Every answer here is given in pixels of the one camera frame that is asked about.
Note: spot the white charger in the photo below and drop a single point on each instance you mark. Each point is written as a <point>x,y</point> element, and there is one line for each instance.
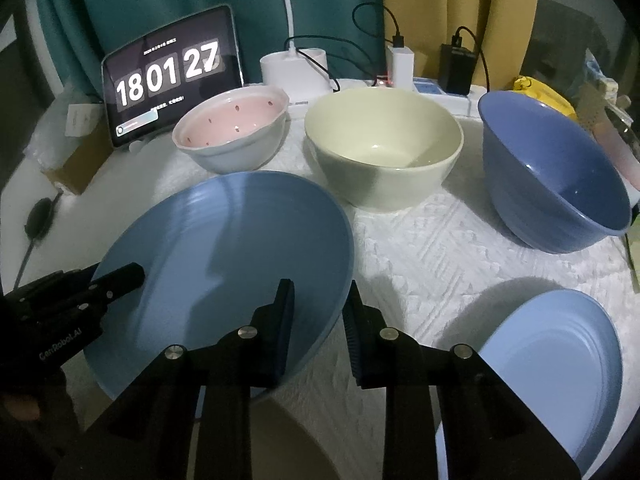
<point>400,67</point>

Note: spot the black charger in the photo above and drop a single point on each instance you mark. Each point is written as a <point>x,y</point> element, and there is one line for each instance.
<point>456,72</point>

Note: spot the teal curtain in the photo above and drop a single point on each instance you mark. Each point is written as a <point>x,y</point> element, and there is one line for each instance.
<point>150,0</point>

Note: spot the dark blue bowl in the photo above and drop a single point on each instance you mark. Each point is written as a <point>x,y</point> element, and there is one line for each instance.
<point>525,200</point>

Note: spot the large blue plate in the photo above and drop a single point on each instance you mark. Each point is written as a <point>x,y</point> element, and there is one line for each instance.
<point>225,260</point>

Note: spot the glass window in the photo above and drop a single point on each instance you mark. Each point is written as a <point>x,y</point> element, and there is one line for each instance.
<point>565,40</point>

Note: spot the cream bowl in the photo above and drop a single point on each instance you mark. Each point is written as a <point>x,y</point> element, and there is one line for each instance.
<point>380,180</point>

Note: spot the light blue plate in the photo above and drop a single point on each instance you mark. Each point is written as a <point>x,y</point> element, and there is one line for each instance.
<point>545,360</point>

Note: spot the yellow wipes packet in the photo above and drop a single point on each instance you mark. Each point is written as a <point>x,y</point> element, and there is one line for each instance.
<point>542,95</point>

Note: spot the white power strip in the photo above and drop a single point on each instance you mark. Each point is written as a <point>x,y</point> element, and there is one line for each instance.
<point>450,102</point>

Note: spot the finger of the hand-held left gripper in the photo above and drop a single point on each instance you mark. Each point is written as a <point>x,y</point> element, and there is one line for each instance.
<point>122,276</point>

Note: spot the white desk lamp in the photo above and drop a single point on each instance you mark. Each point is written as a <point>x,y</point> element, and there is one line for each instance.
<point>290,72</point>

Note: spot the white plastic basket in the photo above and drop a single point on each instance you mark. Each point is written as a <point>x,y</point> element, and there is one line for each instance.
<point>597,110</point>

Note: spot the black round device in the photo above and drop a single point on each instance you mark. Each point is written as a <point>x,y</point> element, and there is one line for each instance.
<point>39,220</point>

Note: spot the tablet with clock display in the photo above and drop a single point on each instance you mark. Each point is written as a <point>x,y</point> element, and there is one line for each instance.
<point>165,75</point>

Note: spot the cardboard box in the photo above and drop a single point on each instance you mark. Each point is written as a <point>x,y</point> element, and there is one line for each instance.
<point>80,160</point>

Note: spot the pink spotted bowl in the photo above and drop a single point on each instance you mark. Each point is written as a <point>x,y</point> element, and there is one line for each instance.
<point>230,115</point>

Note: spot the yellow curtain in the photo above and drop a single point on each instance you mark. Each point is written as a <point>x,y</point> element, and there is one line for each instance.
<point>450,0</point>

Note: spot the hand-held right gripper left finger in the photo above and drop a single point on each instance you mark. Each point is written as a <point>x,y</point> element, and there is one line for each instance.
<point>284,332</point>

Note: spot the small white box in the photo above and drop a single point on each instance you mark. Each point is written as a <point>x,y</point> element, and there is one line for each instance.
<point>82,120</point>

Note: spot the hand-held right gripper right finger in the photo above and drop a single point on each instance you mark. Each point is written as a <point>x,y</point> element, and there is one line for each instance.
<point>354,342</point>

